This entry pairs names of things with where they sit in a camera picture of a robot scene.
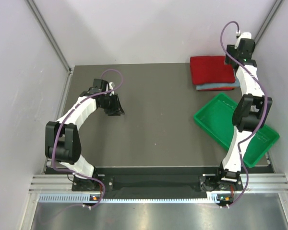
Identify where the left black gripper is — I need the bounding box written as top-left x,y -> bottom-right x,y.
99,92 -> 124,116

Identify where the red t shirt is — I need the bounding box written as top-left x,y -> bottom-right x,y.
203,87 -> 235,92
190,56 -> 235,85

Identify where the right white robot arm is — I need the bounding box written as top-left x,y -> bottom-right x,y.
214,33 -> 273,190

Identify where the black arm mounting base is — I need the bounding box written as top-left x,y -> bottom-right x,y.
69,165 -> 245,199

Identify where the folded blue t shirt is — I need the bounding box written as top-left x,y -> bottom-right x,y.
195,80 -> 240,91

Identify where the folded red t shirt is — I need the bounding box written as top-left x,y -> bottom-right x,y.
203,87 -> 235,92

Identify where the green plastic tray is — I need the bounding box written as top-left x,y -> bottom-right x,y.
193,92 -> 280,168

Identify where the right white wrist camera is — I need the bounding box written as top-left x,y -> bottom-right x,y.
234,31 -> 252,49

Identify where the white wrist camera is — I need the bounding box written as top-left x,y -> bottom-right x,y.
108,82 -> 115,93
234,31 -> 252,49

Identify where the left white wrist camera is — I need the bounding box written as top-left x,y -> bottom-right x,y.
108,82 -> 115,93

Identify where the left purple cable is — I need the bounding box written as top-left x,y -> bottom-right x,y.
50,69 -> 124,208

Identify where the purple cable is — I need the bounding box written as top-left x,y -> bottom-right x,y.
220,21 -> 268,208
50,69 -> 124,208

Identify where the right aluminium frame post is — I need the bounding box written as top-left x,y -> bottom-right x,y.
254,0 -> 284,44

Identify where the aluminium frame post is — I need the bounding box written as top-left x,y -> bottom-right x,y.
24,0 -> 72,73
254,0 -> 284,44

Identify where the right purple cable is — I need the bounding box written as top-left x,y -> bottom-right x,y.
220,21 -> 268,208

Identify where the slotted grey cable duct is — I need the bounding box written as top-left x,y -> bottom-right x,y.
38,193 -> 229,204

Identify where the aluminium frame rail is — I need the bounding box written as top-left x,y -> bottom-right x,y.
29,173 -> 288,193

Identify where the left aluminium frame post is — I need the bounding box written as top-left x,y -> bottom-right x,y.
24,0 -> 72,73

